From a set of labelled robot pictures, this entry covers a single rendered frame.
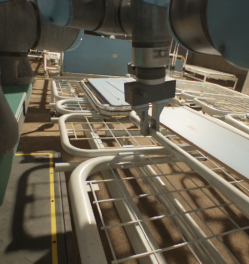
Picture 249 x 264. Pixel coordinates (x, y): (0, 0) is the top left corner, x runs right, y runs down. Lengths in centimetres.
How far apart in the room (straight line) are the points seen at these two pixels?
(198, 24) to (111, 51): 184
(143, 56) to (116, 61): 158
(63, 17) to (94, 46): 153
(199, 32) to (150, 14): 27
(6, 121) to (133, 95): 29
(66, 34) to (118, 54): 129
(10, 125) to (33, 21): 49
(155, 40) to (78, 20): 17
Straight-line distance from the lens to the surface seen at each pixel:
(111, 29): 57
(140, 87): 51
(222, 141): 61
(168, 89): 56
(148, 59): 50
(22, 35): 77
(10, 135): 34
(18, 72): 75
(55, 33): 81
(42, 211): 73
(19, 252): 65
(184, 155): 49
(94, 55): 202
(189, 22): 25
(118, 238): 108
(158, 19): 49
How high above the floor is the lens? 83
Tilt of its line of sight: 23 degrees down
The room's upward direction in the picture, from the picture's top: 8 degrees clockwise
